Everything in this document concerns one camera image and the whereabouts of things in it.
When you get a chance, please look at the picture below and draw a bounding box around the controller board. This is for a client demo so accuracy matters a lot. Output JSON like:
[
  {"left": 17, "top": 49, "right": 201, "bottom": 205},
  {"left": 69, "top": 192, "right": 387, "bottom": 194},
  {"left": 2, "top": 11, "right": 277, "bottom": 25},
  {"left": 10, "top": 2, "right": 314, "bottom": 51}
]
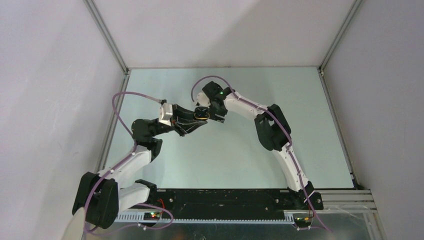
[
  {"left": 293, "top": 216, "right": 314, "bottom": 229},
  {"left": 143, "top": 212, "right": 161, "bottom": 221}
]

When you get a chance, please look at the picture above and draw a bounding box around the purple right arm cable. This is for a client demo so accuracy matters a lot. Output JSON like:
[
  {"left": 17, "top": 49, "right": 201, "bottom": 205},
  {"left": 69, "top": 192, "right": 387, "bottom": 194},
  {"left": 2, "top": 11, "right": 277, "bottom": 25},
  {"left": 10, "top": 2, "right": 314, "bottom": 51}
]
[{"left": 191, "top": 75, "right": 332, "bottom": 232}]

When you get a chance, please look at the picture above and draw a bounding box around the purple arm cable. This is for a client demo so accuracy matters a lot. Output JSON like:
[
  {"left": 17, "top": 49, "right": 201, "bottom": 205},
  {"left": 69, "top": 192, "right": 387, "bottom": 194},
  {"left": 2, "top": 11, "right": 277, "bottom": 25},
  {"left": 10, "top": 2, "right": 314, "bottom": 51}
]
[
  {"left": 82, "top": 91, "right": 175, "bottom": 240},
  {"left": 191, "top": 75, "right": 332, "bottom": 232}
]

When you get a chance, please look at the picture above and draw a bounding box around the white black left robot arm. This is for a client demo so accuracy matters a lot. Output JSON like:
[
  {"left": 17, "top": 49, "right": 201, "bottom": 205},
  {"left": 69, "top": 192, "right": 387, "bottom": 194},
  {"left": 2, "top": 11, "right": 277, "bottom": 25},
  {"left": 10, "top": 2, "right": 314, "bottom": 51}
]
[{"left": 72, "top": 102, "right": 210, "bottom": 229}]

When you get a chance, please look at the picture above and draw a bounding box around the black earbud charging case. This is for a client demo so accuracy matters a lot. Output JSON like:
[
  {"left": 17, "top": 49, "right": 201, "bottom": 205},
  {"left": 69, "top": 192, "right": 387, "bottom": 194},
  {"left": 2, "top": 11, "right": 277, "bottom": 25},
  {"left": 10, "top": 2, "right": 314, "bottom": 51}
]
[{"left": 193, "top": 106, "right": 210, "bottom": 121}]

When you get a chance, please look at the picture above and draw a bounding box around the aluminium frame post right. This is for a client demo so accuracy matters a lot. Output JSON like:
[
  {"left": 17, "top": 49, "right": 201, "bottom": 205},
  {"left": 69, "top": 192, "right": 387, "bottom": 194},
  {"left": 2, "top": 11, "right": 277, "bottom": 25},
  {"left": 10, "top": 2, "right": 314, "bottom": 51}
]
[{"left": 317, "top": 0, "right": 364, "bottom": 78}]

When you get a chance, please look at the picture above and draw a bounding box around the right controller board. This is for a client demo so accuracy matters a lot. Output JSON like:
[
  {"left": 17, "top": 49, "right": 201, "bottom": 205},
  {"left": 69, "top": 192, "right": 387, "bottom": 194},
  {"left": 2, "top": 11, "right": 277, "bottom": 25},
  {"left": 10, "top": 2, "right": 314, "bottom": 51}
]
[{"left": 293, "top": 216, "right": 314, "bottom": 229}]

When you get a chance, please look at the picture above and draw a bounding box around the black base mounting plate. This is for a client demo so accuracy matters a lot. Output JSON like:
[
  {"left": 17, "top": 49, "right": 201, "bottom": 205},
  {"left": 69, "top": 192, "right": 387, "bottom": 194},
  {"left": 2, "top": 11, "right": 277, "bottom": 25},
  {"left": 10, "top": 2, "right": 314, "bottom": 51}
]
[{"left": 146, "top": 188, "right": 324, "bottom": 220}]

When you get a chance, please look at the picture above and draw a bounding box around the white slotted cable duct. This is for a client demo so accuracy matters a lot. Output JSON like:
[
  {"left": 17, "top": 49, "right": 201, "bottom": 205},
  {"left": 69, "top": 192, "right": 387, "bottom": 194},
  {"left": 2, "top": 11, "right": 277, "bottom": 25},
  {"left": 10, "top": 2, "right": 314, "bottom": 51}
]
[{"left": 114, "top": 211, "right": 295, "bottom": 225}]

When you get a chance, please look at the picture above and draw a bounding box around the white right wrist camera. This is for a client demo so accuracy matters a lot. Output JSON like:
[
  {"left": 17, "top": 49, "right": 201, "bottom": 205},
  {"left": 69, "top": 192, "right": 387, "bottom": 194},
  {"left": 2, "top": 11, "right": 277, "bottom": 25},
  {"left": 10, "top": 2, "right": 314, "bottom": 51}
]
[{"left": 195, "top": 92, "right": 211, "bottom": 108}]

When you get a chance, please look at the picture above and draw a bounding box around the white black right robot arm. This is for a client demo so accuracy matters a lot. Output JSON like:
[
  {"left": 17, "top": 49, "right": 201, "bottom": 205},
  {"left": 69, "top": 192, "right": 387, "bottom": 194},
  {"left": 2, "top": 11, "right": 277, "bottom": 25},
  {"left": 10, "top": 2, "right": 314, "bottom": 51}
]
[{"left": 194, "top": 81, "right": 315, "bottom": 209}]

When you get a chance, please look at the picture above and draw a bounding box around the left controller board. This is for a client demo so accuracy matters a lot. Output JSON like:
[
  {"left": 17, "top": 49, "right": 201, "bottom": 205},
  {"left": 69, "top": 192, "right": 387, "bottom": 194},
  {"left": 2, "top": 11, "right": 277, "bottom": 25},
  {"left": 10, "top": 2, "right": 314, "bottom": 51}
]
[{"left": 143, "top": 212, "right": 161, "bottom": 221}]

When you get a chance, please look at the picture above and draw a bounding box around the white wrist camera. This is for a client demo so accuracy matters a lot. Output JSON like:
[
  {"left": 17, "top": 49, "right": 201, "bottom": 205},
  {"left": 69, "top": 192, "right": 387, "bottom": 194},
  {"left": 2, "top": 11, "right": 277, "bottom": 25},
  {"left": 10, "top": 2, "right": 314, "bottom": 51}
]
[
  {"left": 195, "top": 92, "right": 211, "bottom": 108},
  {"left": 158, "top": 99, "right": 173, "bottom": 127}
]

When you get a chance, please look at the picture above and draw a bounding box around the aluminium frame post left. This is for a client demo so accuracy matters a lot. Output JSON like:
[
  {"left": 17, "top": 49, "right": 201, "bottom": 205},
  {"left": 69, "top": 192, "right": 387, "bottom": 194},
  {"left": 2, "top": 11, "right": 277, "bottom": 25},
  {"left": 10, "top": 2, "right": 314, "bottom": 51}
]
[{"left": 83, "top": 0, "right": 129, "bottom": 75}]

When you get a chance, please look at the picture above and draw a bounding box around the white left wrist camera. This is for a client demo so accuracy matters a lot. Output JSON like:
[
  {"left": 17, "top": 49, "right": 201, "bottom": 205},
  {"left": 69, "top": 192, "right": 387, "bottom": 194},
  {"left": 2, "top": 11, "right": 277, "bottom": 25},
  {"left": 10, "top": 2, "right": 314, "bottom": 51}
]
[{"left": 158, "top": 99, "right": 173, "bottom": 127}]

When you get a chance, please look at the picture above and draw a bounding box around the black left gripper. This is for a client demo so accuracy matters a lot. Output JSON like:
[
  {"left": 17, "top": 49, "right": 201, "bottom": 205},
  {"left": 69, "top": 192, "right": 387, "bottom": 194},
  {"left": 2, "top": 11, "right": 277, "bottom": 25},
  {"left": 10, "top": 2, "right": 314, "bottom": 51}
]
[{"left": 152, "top": 104, "right": 207, "bottom": 137}]

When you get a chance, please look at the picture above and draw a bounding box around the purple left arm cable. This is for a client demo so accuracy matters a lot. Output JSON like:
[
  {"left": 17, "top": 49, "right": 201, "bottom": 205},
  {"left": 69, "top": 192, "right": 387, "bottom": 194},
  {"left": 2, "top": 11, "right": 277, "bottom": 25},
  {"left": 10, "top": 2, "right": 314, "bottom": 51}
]
[{"left": 82, "top": 91, "right": 175, "bottom": 240}]

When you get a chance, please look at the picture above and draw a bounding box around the aluminium frame post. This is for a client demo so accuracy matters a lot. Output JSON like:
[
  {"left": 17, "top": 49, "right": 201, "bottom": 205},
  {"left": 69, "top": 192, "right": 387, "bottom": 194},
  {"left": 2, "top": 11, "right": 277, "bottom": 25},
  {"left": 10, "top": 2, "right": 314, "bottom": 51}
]
[
  {"left": 317, "top": 0, "right": 364, "bottom": 78},
  {"left": 83, "top": 0, "right": 129, "bottom": 75}
]

